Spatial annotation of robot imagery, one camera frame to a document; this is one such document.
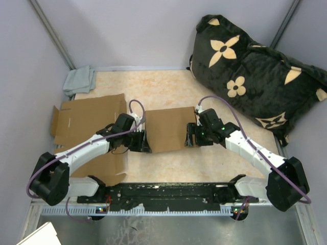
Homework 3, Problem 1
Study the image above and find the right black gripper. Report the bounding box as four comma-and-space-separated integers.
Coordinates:
184, 122, 213, 147

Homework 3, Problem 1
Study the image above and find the grey corner post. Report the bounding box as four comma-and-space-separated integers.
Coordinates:
27, 0, 76, 70
270, 0, 302, 48

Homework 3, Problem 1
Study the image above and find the grey folded cloth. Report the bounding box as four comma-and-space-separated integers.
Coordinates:
63, 65, 96, 96

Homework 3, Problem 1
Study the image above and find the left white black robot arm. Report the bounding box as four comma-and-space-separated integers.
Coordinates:
27, 113, 151, 206

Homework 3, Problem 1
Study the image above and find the aluminium rail frame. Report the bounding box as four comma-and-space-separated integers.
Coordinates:
21, 185, 321, 245

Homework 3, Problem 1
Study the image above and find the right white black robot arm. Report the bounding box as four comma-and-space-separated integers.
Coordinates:
185, 106, 310, 212

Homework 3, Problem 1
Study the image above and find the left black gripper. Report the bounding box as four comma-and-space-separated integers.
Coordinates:
122, 129, 152, 154

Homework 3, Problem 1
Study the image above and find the right grey corner post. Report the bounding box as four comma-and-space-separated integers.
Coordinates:
270, 0, 302, 48

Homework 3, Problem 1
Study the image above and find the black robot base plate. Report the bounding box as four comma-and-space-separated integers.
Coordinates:
77, 180, 246, 214

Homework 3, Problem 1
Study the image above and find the left grey corner post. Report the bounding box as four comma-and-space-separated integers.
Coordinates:
27, 0, 76, 70

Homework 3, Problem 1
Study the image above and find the black plush flower cushion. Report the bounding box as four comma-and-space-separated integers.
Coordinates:
189, 15, 326, 146

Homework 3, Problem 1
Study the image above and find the white board corner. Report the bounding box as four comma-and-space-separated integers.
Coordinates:
17, 222, 61, 245

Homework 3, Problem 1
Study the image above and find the brown cardboard box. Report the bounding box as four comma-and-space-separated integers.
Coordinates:
51, 94, 127, 186
145, 107, 196, 153

